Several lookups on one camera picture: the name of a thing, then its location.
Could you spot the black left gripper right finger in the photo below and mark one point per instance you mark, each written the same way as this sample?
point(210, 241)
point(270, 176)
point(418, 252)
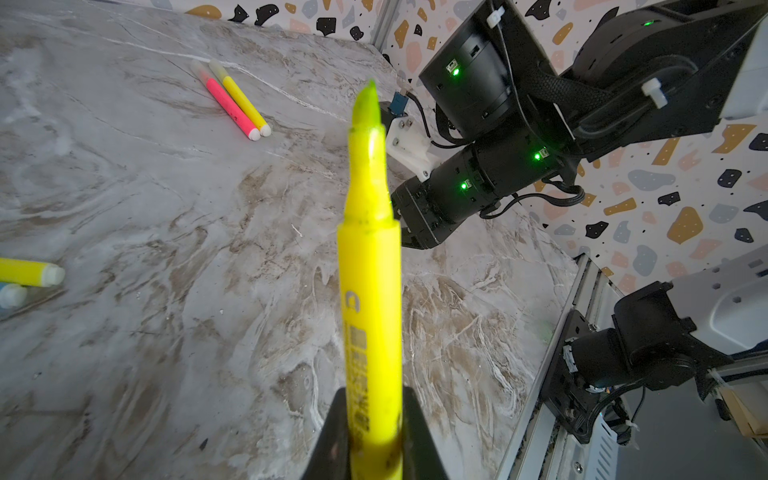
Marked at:
point(421, 460)

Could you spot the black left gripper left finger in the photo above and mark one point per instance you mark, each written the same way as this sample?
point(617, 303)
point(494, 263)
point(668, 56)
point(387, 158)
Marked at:
point(330, 458)

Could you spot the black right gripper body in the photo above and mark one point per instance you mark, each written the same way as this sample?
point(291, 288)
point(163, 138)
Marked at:
point(485, 178)

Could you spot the yellow highlighter pen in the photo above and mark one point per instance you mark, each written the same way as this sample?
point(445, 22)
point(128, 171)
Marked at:
point(370, 294)
point(240, 98)
point(31, 273)

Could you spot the pink highlighter pen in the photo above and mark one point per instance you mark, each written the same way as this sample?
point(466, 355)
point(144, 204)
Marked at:
point(225, 101)

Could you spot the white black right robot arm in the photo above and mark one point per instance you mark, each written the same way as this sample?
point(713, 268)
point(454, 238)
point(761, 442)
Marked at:
point(666, 70)

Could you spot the blue highlighter pen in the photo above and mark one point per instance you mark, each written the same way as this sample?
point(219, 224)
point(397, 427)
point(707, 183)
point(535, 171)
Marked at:
point(12, 296)

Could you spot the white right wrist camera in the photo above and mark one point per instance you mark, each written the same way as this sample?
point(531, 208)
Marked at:
point(408, 135)

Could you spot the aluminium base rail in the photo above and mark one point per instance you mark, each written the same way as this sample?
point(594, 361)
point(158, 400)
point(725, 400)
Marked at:
point(558, 408)

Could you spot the metal corner post right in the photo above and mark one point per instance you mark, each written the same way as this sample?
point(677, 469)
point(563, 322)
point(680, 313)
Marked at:
point(384, 21)

